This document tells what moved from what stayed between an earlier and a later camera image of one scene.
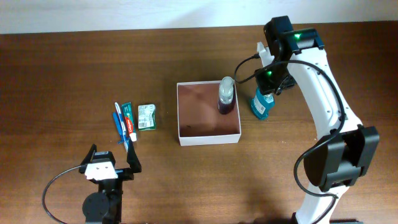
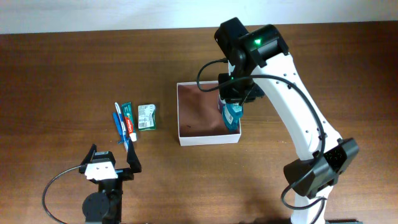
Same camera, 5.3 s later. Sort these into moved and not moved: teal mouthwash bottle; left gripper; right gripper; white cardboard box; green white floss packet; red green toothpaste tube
Moved: right gripper; teal mouthwash bottle
Not moved: left gripper; white cardboard box; green white floss packet; red green toothpaste tube
